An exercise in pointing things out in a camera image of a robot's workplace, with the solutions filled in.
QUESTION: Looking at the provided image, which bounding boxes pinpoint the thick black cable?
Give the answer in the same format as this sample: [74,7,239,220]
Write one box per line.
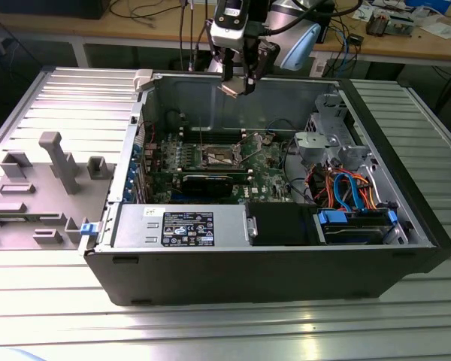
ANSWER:
[283,142,317,206]

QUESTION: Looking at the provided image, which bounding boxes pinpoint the silver square CPU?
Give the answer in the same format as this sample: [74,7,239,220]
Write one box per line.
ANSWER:
[216,77,249,99]

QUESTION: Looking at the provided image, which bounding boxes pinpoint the white papers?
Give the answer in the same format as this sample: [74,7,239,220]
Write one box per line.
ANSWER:
[420,21,451,39]

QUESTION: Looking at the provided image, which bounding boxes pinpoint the blue cardboard box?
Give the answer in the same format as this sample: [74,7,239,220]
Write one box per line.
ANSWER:
[404,0,451,13]

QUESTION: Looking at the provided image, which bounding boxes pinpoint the coloured power wire bundle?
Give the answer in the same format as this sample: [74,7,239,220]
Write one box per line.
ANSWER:
[307,165,375,212]

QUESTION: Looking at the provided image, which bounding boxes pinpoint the black open PC case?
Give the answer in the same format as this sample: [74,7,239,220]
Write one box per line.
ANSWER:
[83,69,451,308]

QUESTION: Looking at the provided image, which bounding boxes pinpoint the black disk bay box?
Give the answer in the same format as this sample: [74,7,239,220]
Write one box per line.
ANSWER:
[247,202,319,247]

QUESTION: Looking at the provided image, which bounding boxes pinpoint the grey electronic device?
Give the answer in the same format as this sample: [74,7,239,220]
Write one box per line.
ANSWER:
[389,14,415,38]

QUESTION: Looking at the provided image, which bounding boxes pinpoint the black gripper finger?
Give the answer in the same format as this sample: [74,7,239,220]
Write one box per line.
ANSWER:
[210,44,237,83]
[243,40,282,96]

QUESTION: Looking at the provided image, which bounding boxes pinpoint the hard disk in blue carrier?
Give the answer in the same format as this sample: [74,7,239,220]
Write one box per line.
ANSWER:
[313,208,400,246]

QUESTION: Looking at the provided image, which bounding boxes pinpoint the black graphics card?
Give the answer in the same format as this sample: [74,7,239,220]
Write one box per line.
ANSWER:
[180,173,235,199]

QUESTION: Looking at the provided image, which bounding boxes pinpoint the black labelled cable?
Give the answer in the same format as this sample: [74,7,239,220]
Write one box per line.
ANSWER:
[164,108,191,133]

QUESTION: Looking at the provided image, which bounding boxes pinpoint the CPU socket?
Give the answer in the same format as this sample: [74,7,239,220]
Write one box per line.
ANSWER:
[201,143,247,169]

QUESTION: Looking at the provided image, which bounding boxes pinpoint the thin black looped wire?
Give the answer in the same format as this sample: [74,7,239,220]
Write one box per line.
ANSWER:
[268,117,306,133]

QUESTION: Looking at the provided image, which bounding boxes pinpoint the silver power supply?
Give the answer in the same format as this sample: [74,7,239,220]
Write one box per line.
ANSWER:
[111,204,250,250]

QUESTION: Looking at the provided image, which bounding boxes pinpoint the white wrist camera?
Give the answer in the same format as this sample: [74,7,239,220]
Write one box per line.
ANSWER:
[209,0,247,47]

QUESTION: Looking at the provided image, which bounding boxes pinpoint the beige plastic block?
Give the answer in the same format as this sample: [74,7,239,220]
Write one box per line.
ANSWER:
[133,69,154,92]

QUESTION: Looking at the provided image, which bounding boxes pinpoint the silver metal drive cage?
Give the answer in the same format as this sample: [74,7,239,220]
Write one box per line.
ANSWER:
[306,92,377,177]

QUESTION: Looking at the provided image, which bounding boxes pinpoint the blue data wire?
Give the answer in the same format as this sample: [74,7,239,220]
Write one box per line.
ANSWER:
[332,171,365,212]

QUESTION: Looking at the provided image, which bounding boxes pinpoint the metal socket cover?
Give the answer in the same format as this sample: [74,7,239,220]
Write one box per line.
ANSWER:
[235,132,274,162]

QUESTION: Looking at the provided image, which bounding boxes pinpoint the red black twisted wire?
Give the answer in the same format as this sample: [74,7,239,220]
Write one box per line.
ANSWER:
[137,120,158,146]

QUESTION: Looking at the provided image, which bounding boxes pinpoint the green motherboard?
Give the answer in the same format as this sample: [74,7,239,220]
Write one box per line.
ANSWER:
[141,129,295,207]

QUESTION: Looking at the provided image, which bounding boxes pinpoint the blue plastic latch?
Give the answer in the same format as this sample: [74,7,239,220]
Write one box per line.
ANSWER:
[80,222,101,238]

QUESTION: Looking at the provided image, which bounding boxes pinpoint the black box on bench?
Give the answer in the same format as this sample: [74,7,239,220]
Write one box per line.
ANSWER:
[0,0,110,20]

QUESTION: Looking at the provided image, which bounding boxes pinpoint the grey parts rack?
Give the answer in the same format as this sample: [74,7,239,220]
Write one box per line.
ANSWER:
[0,131,118,252]

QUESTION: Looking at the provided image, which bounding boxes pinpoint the white printed sheet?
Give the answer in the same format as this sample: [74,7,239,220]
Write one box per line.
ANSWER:
[310,58,328,78]

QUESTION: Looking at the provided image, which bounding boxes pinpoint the wooden work bench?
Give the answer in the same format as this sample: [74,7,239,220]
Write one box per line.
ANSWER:
[0,0,451,63]

